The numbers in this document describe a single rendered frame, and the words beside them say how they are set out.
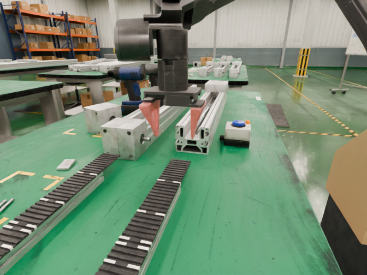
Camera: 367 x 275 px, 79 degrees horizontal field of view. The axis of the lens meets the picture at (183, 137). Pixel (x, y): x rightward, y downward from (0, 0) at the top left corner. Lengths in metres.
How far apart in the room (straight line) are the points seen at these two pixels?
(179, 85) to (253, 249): 0.30
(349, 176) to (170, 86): 0.37
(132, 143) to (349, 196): 0.49
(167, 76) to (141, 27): 0.09
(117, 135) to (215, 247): 0.39
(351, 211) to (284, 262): 0.17
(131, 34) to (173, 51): 0.07
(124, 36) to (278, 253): 0.42
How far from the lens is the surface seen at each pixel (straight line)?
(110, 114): 0.86
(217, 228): 0.42
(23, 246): 0.45
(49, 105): 2.48
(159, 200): 0.43
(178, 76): 0.41
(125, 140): 0.63
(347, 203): 0.52
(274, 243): 0.42
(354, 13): 0.66
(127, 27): 0.43
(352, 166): 0.51
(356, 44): 6.82
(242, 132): 0.72
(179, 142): 0.67
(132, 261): 0.34
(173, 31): 0.41
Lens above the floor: 1.07
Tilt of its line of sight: 22 degrees down
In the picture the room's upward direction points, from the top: straight up
